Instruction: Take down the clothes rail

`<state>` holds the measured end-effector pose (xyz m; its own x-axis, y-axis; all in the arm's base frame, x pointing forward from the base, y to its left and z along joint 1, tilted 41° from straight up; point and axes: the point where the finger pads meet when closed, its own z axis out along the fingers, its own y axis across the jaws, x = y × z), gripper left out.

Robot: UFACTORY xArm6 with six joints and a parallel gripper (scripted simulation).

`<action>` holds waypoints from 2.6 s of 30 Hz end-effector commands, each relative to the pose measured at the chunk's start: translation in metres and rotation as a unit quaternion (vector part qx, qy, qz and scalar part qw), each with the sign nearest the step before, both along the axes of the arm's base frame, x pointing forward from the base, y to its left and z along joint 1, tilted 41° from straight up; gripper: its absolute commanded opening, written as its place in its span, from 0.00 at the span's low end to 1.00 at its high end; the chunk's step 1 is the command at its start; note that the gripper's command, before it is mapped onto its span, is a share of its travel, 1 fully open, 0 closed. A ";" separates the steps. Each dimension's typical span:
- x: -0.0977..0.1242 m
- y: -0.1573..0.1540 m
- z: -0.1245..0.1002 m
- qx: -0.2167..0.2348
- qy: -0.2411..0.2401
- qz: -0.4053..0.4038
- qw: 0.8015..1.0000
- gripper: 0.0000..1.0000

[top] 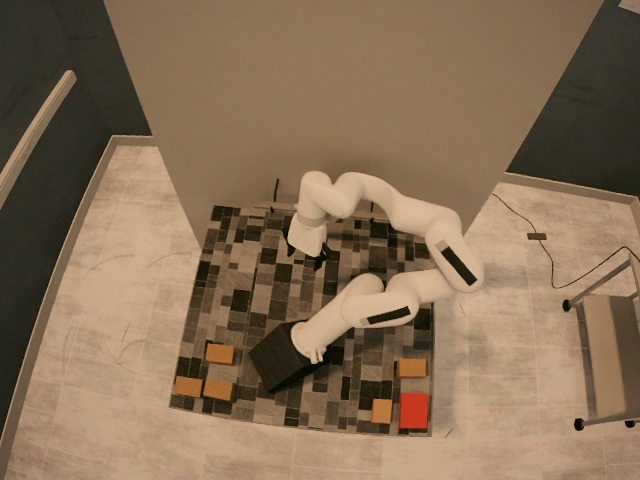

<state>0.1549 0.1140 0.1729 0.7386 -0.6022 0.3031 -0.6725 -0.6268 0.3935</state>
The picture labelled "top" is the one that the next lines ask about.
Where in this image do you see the red rectangular block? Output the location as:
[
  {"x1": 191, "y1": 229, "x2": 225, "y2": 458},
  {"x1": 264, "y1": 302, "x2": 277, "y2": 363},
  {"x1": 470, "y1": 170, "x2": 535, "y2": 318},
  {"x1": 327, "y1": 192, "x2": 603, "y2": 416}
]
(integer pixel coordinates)
[{"x1": 399, "y1": 393, "x2": 428, "y2": 428}]

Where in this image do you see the beige wall panel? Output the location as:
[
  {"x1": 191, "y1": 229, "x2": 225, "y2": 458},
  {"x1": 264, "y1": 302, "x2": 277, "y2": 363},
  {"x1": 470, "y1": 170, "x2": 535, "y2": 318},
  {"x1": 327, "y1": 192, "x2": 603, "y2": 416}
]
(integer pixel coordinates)
[{"x1": 103, "y1": 0, "x2": 604, "y2": 249}]

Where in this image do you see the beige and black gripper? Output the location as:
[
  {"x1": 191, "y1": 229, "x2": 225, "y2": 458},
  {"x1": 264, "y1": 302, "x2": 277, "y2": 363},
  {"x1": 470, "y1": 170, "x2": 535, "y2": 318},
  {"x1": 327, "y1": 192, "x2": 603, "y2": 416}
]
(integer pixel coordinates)
[{"x1": 281, "y1": 213, "x2": 334, "y2": 272}]

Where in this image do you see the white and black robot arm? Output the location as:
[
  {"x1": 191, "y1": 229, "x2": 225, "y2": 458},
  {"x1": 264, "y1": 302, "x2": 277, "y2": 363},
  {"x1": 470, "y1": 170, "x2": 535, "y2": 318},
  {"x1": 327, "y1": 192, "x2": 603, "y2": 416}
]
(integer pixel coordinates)
[{"x1": 291, "y1": 171, "x2": 484, "y2": 364}]

